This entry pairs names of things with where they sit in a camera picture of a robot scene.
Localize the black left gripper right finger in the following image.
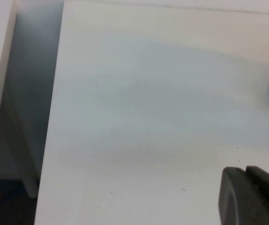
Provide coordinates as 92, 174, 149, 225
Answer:
246, 165, 269, 219

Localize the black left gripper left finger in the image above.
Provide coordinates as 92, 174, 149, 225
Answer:
218, 166, 269, 225

